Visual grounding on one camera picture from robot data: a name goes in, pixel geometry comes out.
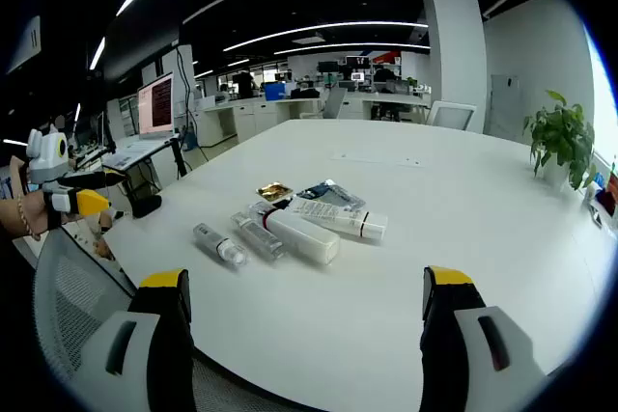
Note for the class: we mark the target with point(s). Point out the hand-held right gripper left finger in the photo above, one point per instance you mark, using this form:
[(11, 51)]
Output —
[(145, 359)]

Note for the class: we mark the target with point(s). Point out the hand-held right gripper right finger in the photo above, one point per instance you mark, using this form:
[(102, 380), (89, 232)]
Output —
[(458, 364)]

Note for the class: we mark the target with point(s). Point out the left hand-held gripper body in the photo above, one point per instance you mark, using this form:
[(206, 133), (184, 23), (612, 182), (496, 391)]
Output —
[(48, 156)]

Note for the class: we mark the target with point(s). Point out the small clear skincare bottle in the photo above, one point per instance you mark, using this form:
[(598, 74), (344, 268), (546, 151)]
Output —
[(256, 236), (217, 242)]

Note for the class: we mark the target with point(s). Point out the gold foil skincare sachet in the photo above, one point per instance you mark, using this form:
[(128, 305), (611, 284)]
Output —
[(273, 191)]

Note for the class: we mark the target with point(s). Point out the white skincare tube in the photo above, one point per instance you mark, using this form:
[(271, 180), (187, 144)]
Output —
[(338, 219)]

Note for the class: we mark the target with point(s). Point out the white skincare bottle red band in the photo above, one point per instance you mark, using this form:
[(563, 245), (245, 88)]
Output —
[(304, 238)]

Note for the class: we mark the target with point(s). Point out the dark green skincare sachet pack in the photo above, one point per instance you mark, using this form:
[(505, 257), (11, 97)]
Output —
[(338, 195)]

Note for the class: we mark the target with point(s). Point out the person's left hand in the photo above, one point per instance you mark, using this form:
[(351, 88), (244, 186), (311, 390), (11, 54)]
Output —
[(36, 211)]

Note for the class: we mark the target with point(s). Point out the white laptop stand table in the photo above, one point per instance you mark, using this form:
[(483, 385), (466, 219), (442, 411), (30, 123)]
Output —
[(130, 154)]

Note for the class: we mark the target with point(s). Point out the grey mesh office chair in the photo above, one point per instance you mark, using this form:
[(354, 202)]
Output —
[(72, 296)]

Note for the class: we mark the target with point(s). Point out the blue box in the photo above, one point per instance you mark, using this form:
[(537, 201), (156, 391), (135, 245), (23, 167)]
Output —
[(274, 91)]

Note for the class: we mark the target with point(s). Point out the red box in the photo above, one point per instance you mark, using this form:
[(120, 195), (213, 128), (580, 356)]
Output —
[(612, 195)]

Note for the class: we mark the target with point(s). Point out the potted green plant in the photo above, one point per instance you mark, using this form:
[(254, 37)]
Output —
[(560, 137)]

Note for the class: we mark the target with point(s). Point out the white office chair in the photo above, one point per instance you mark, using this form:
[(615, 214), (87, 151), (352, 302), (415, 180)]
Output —
[(451, 115)]

